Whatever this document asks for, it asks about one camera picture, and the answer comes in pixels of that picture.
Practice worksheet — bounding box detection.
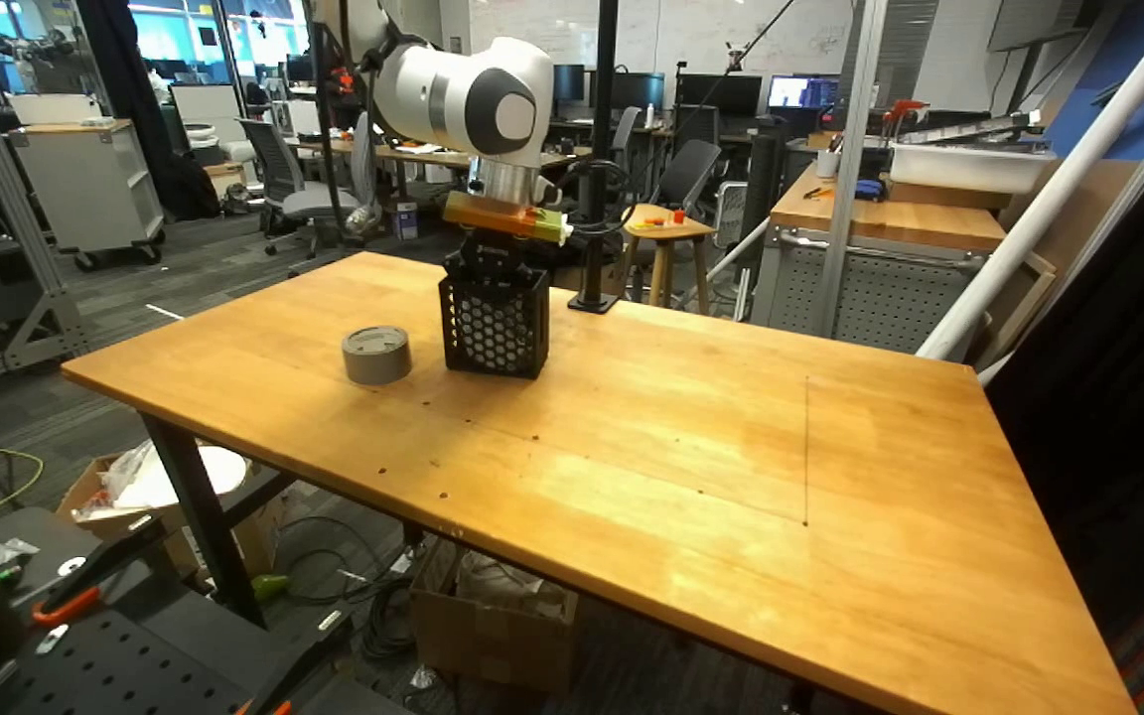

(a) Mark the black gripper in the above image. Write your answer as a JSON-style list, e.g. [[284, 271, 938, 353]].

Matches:
[[451, 229, 541, 284]]

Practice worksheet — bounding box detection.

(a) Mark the black perforated plastic basket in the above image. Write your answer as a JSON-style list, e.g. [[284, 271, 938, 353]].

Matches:
[[437, 262, 556, 386]]

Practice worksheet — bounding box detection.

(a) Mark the black vertical pole stand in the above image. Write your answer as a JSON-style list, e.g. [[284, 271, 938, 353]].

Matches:
[[565, 0, 622, 317]]

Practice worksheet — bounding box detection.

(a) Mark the round wooden stool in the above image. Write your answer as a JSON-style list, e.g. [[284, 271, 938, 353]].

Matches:
[[617, 198, 717, 317]]

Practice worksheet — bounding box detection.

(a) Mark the grey office chair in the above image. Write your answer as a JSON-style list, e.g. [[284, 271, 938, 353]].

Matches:
[[239, 116, 380, 256]]

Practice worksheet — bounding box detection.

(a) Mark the dark office chair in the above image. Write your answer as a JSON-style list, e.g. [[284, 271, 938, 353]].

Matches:
[[654, 135, 727, 218]]

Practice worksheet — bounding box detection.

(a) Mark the thin white diagonal bar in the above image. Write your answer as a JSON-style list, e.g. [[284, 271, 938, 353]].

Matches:
[[703, 215, 774, 284]]

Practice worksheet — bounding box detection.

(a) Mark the computer monitor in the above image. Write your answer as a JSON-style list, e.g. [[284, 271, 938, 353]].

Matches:
[[761, 71, 850, 119]]

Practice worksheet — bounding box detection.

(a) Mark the open cardboard box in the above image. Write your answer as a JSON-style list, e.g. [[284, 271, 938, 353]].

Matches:
[[405, 537, 585, 695]]

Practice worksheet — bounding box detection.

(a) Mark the black metal table leg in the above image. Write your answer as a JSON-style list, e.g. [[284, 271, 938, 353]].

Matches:
[[140, 411, 265, 626]]

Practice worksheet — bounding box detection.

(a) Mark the wooden workbench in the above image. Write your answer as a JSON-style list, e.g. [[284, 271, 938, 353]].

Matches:
[[745, 158, 1011, 358]]

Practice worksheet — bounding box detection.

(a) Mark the white cabinet cart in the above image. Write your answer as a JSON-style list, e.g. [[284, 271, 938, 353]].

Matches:
[[4, 116, 171, 271]]

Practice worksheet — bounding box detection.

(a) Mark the box with white bag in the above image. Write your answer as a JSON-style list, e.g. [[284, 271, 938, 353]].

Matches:
[[59, 442, 254, 542]]

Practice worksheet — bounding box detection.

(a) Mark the white tub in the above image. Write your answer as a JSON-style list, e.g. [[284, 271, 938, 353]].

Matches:
[[887, 135, 1070, 198]]

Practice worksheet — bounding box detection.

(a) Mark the black perforated metal plate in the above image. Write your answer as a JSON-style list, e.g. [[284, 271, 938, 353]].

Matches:
[[0, 603, 343, 715]]

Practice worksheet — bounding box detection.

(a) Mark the thick white diagonal pole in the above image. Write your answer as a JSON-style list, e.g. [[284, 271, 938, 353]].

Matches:
[[915, 0, 1144, 364]]

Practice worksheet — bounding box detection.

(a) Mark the grey duct tape roll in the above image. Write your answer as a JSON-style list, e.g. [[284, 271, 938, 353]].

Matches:
[[337, 323, 415, 390]]

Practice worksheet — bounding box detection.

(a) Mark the coiled grey cable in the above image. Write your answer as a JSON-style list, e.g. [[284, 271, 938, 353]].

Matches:
[[270, 512, 380, 609]]

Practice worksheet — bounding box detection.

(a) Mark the silver vertical post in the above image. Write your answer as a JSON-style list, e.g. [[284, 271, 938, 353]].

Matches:
[[814, 0, 892, 300]]

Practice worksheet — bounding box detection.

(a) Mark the grey metal shelf frame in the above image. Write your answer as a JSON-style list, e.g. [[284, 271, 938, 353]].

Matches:
[[0, 105, 96, 401]]

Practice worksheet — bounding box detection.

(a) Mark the orange handled tool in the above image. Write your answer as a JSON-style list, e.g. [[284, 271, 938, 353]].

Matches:
[[25, 581, 111, 634]]

